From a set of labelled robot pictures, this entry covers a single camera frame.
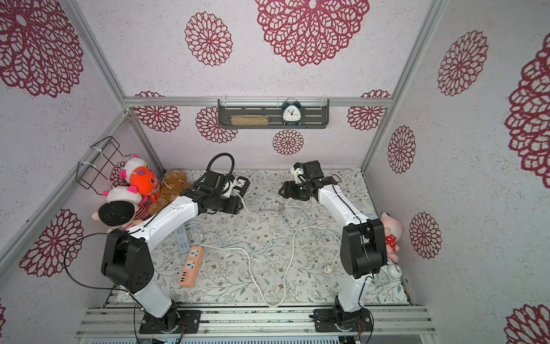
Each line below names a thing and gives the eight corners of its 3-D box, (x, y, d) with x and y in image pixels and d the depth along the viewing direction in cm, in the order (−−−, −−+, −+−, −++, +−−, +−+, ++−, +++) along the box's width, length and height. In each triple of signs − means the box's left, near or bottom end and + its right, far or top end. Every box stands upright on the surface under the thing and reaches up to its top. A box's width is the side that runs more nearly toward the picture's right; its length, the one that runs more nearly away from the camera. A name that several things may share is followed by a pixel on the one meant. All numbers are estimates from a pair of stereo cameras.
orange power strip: (181, 287, 83) (178, 285, 81) (191, 249, 93) (188, 246, 90) (194, 287, 83) (192, 285, 81) (203, 249, 93) (201, 246, 90)
